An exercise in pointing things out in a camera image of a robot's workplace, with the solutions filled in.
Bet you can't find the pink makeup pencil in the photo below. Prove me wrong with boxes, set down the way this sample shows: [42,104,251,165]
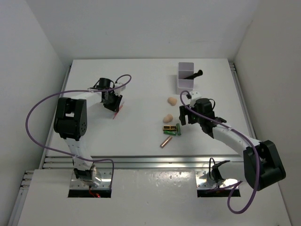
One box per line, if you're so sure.
[113,105,123,120]

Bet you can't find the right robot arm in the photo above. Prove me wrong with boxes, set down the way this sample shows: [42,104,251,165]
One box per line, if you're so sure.
[179,98,286,191]

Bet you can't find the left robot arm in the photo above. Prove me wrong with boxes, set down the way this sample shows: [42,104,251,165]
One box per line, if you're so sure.
[54,78,126,187]

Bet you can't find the lower beige makeup sponge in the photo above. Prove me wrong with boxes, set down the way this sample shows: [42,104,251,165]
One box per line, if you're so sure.
[163,114,174,123]

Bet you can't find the beige makeup sponge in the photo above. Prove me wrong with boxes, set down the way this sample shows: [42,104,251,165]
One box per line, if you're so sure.
[163,114,174,123]
[167,97,177,106]

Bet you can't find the upper beige makeup sponge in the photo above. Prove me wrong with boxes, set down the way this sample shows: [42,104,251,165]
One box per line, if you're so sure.
[167,97,177,106]

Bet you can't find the green tube upright side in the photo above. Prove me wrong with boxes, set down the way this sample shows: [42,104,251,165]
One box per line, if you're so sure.
[176,123,182,136]

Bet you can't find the green tube lying flat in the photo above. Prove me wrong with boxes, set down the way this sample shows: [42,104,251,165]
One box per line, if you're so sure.
[163,130,177,136]

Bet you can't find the black gold lipstick case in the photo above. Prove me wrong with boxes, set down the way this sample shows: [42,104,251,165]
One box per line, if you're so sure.
[163,125,177,131]

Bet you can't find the rose gold lipstick tube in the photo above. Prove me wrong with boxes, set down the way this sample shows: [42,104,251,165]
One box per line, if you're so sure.
[160,136,173,148]

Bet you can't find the white divided organizer box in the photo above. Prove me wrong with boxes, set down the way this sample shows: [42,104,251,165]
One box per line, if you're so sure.
[176,62,194,95]

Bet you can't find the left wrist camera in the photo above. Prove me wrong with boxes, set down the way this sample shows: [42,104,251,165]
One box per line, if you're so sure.
[114,83,126,95]

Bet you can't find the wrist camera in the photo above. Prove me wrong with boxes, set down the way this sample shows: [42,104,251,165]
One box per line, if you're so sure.
[190,90,202,107]
[114,83,126,95]

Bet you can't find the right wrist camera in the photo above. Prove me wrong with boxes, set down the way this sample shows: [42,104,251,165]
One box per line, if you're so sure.
[190,90,202,107]

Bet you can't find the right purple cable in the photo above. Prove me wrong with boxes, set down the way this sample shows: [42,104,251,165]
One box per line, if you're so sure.
[180,90,262,214]

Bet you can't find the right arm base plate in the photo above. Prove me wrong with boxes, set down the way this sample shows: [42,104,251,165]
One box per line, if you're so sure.
[195,169,238,190]

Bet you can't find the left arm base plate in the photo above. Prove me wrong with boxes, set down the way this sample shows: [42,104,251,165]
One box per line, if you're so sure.
[70,170,112,190]

